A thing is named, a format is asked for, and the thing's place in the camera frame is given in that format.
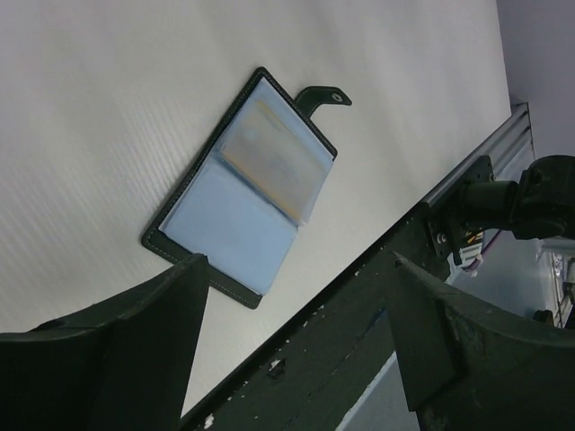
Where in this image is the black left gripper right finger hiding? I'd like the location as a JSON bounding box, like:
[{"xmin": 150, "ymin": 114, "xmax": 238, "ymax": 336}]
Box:
[{"xmin": 386, "ymin": 252, "xmax": 574, "ymax": 430}]

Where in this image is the black leather card holder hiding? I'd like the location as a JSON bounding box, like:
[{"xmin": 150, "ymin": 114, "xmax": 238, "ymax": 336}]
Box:
[{"xmin": 141, "ymin": 67, "xmax": 350, "ymax": 309}]

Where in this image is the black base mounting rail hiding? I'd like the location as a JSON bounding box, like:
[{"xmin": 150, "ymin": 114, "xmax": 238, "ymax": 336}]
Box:
[{"xmin": 181, "ymin": 198, "xmax": 449, "ymax": 430}]

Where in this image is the front aluminium frame rail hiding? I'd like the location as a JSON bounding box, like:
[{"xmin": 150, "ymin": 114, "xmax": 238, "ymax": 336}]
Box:
[{"xmin": 423, "ymin": 102, "xmax": 535, "ymax": 206}]

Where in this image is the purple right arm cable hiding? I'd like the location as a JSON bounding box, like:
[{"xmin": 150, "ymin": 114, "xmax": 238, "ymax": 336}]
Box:
[{"xmin": 462, "ymin": 228, "xmax": 504, "ymax": 277}]

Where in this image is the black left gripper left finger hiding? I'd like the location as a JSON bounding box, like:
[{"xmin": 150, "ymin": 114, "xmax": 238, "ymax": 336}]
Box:
[{"xmin": 1, "ymin": 254, "xmax": 209, "ymax": 430}]

